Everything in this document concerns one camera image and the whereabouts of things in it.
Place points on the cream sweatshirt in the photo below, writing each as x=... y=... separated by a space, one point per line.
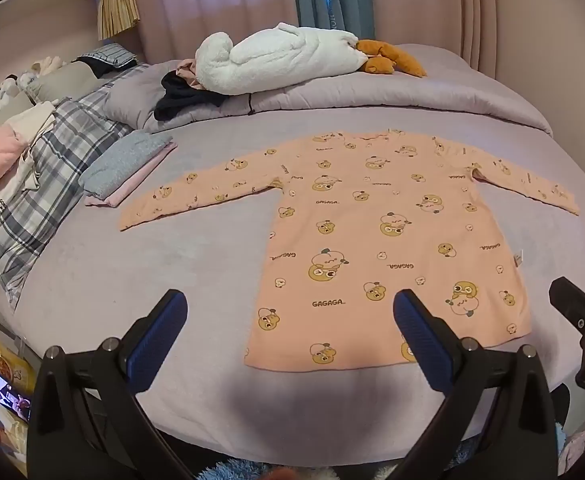
x=0 y=210

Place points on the grey plaid blanket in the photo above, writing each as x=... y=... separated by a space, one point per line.
x=72 y=132

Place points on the yellow snack bag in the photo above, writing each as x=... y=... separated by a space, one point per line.
x=10 y=357

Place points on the folded grey towel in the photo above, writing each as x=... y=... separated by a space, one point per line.
x=122 y=162

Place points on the dark navy cloth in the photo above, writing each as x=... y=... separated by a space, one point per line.
x=182 y=97

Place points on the white plush goose toy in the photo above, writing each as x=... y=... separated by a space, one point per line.
x=272 y=60

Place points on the orange printed long-sleeve shirt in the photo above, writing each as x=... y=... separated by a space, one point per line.
x=372 y=260

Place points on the blue fluffy rug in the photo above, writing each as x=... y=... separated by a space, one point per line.
x=232 y=472

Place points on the crumpled pink cloth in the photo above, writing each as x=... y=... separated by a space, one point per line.
x=188 y=72

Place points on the fringed striped hanging cloth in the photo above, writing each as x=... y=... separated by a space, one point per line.
x=117 y=7

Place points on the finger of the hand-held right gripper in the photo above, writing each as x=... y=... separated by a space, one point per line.
x=580 y=310

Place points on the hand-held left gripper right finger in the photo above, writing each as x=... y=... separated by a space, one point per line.
x=418 y=341

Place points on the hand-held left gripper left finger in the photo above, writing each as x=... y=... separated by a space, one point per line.
x=157 y=341

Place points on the smartphone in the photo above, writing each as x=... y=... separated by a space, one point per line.
x=5 y=392

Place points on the lilac bed sheet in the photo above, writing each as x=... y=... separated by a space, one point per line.
x=172 y=270

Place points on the pink pleated curtain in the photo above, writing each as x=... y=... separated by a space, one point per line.
x=432 y=5

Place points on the lilac quilt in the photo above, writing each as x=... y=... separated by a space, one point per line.
x=422 y=97

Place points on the sheer pink curtain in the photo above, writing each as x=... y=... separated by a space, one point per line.
x=212 y=0

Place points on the small plush toys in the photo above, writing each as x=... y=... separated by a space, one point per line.
x=17 y=82

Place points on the striped grey pillow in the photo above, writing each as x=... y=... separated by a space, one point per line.
x=110 y=55

